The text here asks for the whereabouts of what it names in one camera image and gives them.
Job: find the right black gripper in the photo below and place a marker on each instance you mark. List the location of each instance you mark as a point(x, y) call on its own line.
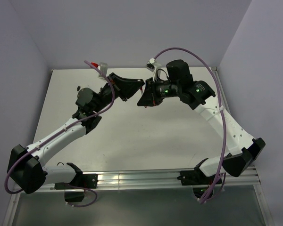
point(147, 98)

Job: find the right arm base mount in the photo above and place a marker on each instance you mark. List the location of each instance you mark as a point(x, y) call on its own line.
point(196, 178)

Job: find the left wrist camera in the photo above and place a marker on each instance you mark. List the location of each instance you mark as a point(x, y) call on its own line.
point(103, 67)

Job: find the aluminium front rail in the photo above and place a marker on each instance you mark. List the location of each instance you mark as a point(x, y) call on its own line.
point(152, 179)

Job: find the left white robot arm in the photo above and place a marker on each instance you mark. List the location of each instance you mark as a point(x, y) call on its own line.
point(27, 165)

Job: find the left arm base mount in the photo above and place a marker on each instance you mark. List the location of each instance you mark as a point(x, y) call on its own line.
point(76, 190)

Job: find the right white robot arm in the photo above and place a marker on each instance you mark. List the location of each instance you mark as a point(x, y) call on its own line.
point(240, 148)

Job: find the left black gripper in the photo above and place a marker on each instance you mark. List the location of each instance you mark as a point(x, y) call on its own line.
point(125, 89)

